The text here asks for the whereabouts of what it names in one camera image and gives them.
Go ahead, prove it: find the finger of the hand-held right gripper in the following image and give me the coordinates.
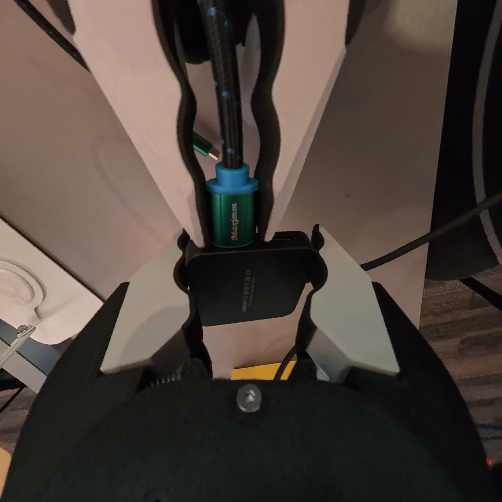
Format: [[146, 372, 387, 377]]
[[254, 0, 349, 241], [69, 0, 208, 249]]

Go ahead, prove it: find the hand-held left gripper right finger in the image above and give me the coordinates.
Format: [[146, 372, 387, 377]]
[[292, 224, 401, 381]]

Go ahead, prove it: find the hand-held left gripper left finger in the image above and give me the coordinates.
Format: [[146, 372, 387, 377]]
[[100, 229, 214, 379]]

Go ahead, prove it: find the black square adapter hub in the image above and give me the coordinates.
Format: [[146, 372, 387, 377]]
[[184, 231, 319, 327]]

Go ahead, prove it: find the black braided hdmi cable green plug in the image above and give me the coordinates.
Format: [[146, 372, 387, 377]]
[[195, 0, 260, 249]]

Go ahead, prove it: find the white plastic fixture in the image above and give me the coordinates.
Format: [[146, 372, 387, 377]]
[[0, 214, 104, 347]]

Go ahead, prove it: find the yellow flat object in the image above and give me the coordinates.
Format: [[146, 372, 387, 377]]
[[231, 361, 296, 381]]

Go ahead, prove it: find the grey metal bar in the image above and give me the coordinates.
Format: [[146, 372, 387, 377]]
[[0, 340, 61, 393]]

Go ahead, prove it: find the thin black cable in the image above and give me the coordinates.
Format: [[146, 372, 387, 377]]
[[360, 192, 502, 271]]

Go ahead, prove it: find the small green cable plug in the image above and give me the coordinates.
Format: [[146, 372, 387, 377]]
[[191, 131, 219, 161]]

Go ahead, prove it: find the metal bracket with screw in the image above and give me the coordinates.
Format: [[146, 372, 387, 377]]
[[0, 322, 42, 367]]

